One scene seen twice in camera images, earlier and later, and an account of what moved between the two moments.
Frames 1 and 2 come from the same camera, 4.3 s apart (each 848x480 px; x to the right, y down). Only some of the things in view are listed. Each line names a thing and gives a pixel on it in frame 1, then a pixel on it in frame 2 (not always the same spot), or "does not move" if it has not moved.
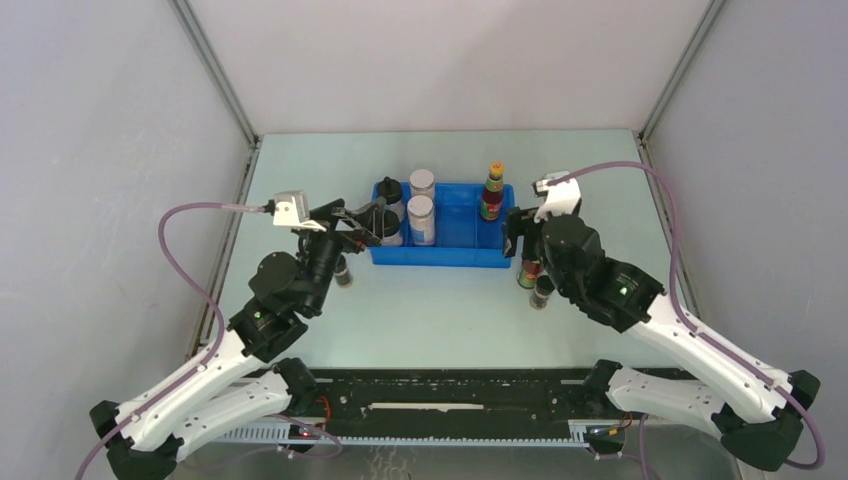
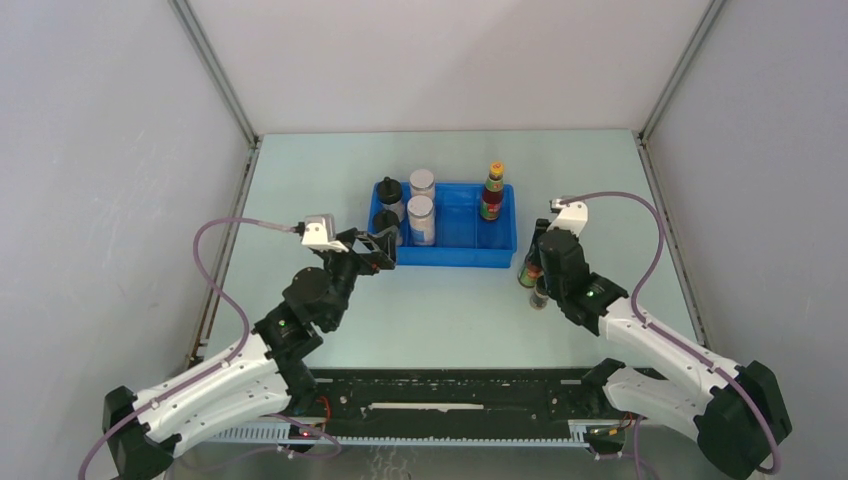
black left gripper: x=366 y=222 -> x=382 y=252
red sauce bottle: x=491 y=201 does not move
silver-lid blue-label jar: x=421 y=183 does not move
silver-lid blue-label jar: x=420 y=209 does not move
